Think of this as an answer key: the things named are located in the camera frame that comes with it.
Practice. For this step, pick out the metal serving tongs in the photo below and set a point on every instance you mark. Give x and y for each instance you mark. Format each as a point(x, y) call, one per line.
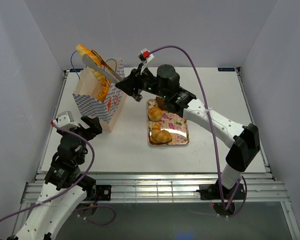
point(105, 70)

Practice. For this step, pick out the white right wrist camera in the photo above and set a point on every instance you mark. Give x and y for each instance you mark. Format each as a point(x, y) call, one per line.
point(146, 57)

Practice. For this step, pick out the seeded bread slice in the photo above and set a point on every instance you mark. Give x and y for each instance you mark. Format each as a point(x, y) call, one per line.
point(152, 141)

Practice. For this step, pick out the blue checkered paper bag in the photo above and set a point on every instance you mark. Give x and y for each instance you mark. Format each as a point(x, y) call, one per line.
point(108, 111)

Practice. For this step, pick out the long twisted bread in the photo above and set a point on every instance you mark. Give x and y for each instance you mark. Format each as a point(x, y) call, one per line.
point(100, 91)

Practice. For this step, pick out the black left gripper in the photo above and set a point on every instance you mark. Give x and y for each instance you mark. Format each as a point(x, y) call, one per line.
point(94, 129)

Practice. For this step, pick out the floral metal tray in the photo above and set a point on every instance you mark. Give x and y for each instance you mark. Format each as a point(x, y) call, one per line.
point(171, 122)

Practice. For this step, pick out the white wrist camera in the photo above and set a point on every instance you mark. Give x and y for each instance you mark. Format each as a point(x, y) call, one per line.
point(146, 57)
point(65, 121)

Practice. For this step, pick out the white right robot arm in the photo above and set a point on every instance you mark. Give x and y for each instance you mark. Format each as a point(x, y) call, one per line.
point(243, 141)

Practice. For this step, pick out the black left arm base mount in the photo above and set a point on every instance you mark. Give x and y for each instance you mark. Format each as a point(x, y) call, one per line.
point(101, 193)

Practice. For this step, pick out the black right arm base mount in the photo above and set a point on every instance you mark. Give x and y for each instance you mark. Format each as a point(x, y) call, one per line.
point(212, 192)

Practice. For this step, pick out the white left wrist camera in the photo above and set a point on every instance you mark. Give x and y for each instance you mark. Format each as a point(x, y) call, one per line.
point(65, 121)

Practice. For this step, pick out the round bun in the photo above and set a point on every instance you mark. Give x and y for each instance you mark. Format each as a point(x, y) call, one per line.
point(155, 114)

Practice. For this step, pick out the aluminium frame rail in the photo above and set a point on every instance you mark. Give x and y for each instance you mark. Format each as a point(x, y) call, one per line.
point(183, 188)

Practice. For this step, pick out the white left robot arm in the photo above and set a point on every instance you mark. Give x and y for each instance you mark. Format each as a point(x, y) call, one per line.
point(64, 185)

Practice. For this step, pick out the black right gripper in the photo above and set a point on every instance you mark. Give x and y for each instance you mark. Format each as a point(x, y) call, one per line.
point(133, 81)

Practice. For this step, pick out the brown chocolate bread piece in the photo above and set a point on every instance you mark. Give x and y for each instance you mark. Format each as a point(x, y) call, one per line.
point(161, 103)

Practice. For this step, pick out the croissant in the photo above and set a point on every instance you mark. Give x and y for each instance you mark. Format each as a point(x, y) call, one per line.
point(157, 133)
point(82, 50)

